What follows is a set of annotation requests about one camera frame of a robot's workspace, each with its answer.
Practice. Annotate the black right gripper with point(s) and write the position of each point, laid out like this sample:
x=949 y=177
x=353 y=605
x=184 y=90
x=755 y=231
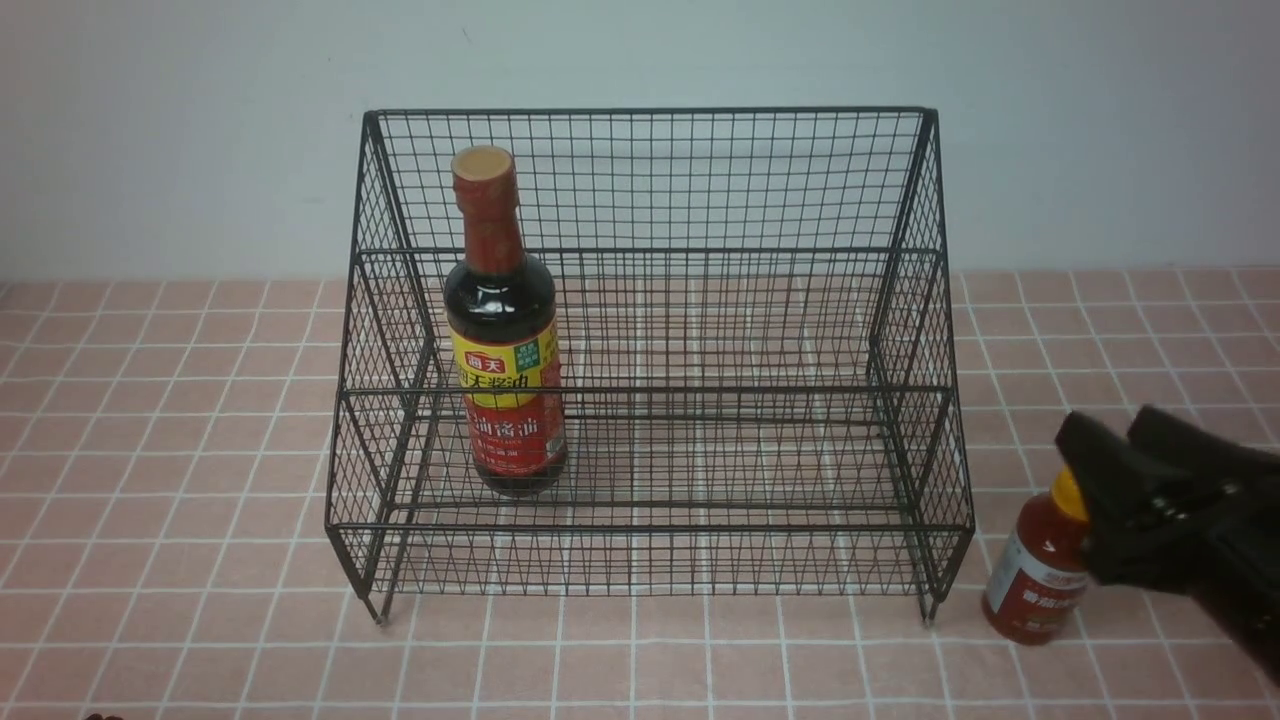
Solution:
x=1154 y=529

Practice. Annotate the red sauce bottle yellow cap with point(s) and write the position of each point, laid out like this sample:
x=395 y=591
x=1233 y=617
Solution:
x=1040 y=577

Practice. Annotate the dark soy sauce bottle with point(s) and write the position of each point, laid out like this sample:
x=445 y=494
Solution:
x=501 y=308

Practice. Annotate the black wire mesh shelf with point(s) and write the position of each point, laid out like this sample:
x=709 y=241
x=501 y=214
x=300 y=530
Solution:
x=758 y=359

